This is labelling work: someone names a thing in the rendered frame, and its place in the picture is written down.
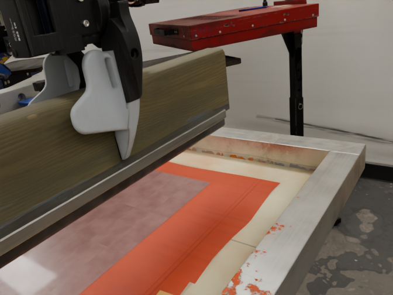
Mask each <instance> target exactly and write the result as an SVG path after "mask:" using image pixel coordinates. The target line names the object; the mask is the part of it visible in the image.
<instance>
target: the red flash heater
mask: <svg viewBox="0 0 393 295"><path fill-rule="evenodd" d="M257 7H262V6H253V7H249V8H257ZM249 8H242V9H249ZM239 10H241V9H235V10H231V11H224V12H217V13H210V14H206V15H199V16H192V17H187V18H181V19H174V20H167V21H162V22H156V23H149V30H150V35H152V39H153V44H158V45H162V46H167V47H173V48H176V49H182V50H188V51H191V52H195V51H198V50H203V49H206V48H213V47H219V46H224V45H228V44H234V43H239V42H245V41H248V40H254V39H259V38H263V37H269V36H274V35H280V34H283V33H289V32H294V31H298V30H304V29H309V28H315V27H317V17H318V16H319V4H307V2H306V0H291V1H274V5H271V6H268V7H267V8H261V9H253V10H249V11H241V12H239ZM156 28H159V29H160V30H169V29H178V35H167V36H164V35H154V32H153V29H156Z"/></svg>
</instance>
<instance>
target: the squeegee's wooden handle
mask: <svg viewBox="0 0 393 295"><path fill-rule="evenodd" d="M85 89H86V87H85V88H82V89H79V90H75V91H72V92H69V93H66V94H63V95H59V96H57V97H54V98H51V99H48V100H45V101H41V102H38V103H35V104H32V105H29V106H26V107H23V108H19V109H16V110H14V111H11V112H7V113H4V114H1V115H0V229H1V228H3V227H5V226H7V225H8V224H10V223H12V222H14V221H16V220H17V219H19V218H21V217H23V216H24V215H26V214H28V213H30V212H32V211H33V210H35V209H37V208H39V207H41V206H42V205H44V204H46V203H48V202H49V201H51V200H53V199H55V198H57V197H58V196H60V195H62V194H64V193H66V192H68V191H69V190H71V189H73V188H74V187H76V186H78V185H80V184H82V183H83V182H85V181H87V180H89V179H91V178H93V177H94V176H96V175H98V174H99V173H102V172H103V171H105V170H107V169H109V168H110V167H112V166H114V165H116V164H118V163H119V162H121V161H123V160H122V159H121V158H120V154H119V151H118V147H117V144H116V140H115V131H110V132H101V133H92V134H87V135H84V134H81V133H79V132H77V131H76V130H75V129H74V127H73V125H72V122H71V117H70V112H71V109H72V107H73V106H74V105H75V103H76V102H77V101H78V100H79V99H80V97H81V96H82V95H83V93H84V92H85ZM217 108H219V109H225V110H226V111H227V110H228V109H230V108H229V94H228V87H227V74H226V60H225V52H224V51H223V49H221V48H206V49H203V50H200V51H197V52H193V53H190V54H187V55H184V56H181V57H177V58H175V59H172V60H169V61H165V62H163V63H159V64H156V65H153V66H150V67H147V68H143V79H142V96H141V98H140V110H139V120H138V124H137V129H136V135H135V140H134V143H133V147H132V151H131V154H130V156H132V155H134V154H135V153H137V152H139V151H141V150H143V149H145V148H146V147H148V146H150V145H152V144H154V143H155V142H157V141H159V140H160V139H162V138H165V137H166V136H168V135H170V134H171V133H173V132H175V131H177V130H179V129H181V128H182V127H184V126H185V125H188V124H190V123H191V122H193V121H195V120H196V119H198V118H200V117H202V116H204V115H206V114H207V113H209V112H211V111H213V110H214V109H217Z"/></svg>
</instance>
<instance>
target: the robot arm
mask: <svg viewBox="0 0 393 295"><path fill-rule="evenodd" d="M159 1H160V0H0V53H4V52H8V53H9V54H11V55H13V57H15V58H17V59H23V58H32V57H37V56H41V55H45V54H47V56H46V57H45V58H44V60H43V72H44V78H45V86H44V88H43V90H42V91H41V92H40V93H39V94H38V95H37V96H35V97H34V99H32V100H31V101H30V102H29V104H28V106H29V105H32V104H35V103H38V102H41V101H45V100H48V99H51V98H54V97H57V96H59V95H63V94H66V93H69V92H72V91H75V90H79V89H82V88H85V87H86V89H85V92H84V93H83V95H82V96H81V97H80V99H79V100H78V101H77V102H76V103H75V105H74V106H73V107H72V109H71V112H70V117H71V122H72V125H73V127H74V129H75V130H76V131H77V132H79V133H81V134H84V135H87V134H92V133H101V132H110V131H115V140H116V144H117V147H118V151H119V154H120V158H121V159H122V160H125V159H127V158H128V157H129V156H130V154H131V151H132V147H133V143H134V140H135V135H136V129H137V124H138V120H139V110H140V98H141V96H142V79H143V58H142V48H141V44H140V39H139V35H138V33H137V30H136V27H135V24H134V23H133V20H132V17H131V15H130V11H129V7H131V8H132V7H135V8H138V7H142V6H145V4H155V3H159ZM88 44H93V45H95V46H96V47H97V48H102V51H100V50H90V51H88V52H86V53H85V54H84V53H83V52H82V51H83V50H85V47H87V45H88Z"/></svg>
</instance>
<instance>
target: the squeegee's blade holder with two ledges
mask: <svg viewBox="0 0 393 295"><path fill-rule="evenodd" d="M225 118H226V110H225V109H219V108H217V109H214V110H213V111H211V112H209V113H207V114H206V115H204V116H202V117H200V118H198V119H196V120H195V121H193V122H191V123H190V124H188V125H185V126H184V127H182V128H181V129H179V130H177V131H175V132H173V133H171V134H170V135H168V136H166V137H165V138H162V139H160V140H159V141H157V142H155V143H154V144H152V145H150V146H148V147H146V148H145V149H143V150H141V151H139V152H137V153H135V154H134V155H132V156H130V157H128V158H127V159H125V160H123V161H121V162H119V163H118V164H116V165H114V166H112V167H110V168H109V169H107V170H105V171H103V172H102V173H99V174H98V175H96V176H94V177H93V178H91V179H89V180H87V181H85V182H83V183H82V184H80V185H78V186H76V187H74V188H73V189H71V190H69V191H68V192H66V193H64V194H62V195H60V196H58V197H57V198H55V199H53V200H51V201H49V202H48V203H46V204H44V205H42V206H41V207H39V208H37V209H35V210H33V211H32V212H30V213H28V214H26V215H24V216H23V217H21V218H19V219H17V220H16V221H14V222H12V223H10V224H8V225H7V226H5V227H3V228H1V229H0V256H1V255H3V254H4V253H6V252H8V251H9V250H11V249H13V248H14V247H16V246H18V245H19V244H21V243H22V242H24V241H26V240H27V239H29V238H31V237H32V236H34V235H36V234H37V233H39V232H40V231H42V230H44V229H45V228H47V227H49V226H50V225H52V224H53V223H55V222H57V221H58V220H60V219H62V218H63V217H65V216H66V215H68V214H70V213H71V212H73V211H75V210H76V209H78V208H80V207H81V206H83V205H84V204H86V203H88V202H89V201H91V200H93V199H94V198H96V197H97V196H99V195H101V194H102V193H104V192H105V191H107V190H109V189H110V188H112V187H114V186H115V185H117V184H119V183H120V182H122V181H124V180H125V179H127V178H128V177H130V176H132V175H133V174H135V173H137V172H138V171H140V170H141V169H143V168H145V167H146V166H148V165H150V164H151V163H153V162H155V161H156V160H158V159H159V158H161V157H163V156H164V155H166V154H167V153H169V152H171V151H172V150H174V149H176V148H177V147H179V146H181V145H182V144H184V143H185V142H187V141H189V140H190V139H192V138H194V137H195V136H197V135H199V134H200V133H202V132H203V131H205V130H207V129H208V128H210V127H211V126H213V125H214V124H216V123H218V122H220V121H221V120H223V119H225Z"/></svg>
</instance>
